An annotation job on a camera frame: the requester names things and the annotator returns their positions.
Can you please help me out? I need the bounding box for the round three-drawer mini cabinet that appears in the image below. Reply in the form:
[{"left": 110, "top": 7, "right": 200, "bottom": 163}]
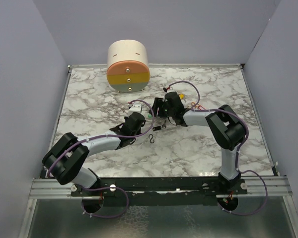
[{"left": 106, "top": 40, "right": 150, "bottom": 93}]

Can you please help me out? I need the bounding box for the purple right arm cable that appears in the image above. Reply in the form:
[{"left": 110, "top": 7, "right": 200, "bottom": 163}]
[{"left": 163, "top": 81, "right": 268, "bottom": 216}]

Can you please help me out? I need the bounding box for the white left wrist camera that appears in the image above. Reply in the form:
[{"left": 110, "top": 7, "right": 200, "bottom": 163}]
[{"left": 128, "top": 103, "right": 142, "bottom": 116}]

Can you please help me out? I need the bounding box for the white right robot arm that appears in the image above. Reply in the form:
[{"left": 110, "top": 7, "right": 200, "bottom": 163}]
[{"left": 152, "top": 92, "right": 249, "bottom": 194}]

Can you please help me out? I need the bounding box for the black S carabiner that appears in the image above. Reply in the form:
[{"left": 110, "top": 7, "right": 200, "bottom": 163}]
[{"left": 149, "top": 134, "right": 155, "bottom": 143}]

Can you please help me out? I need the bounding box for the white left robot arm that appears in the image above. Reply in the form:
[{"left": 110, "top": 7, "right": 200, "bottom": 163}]
[{"left": 42, "top": 112, "right": 146, "bottom": 196}]

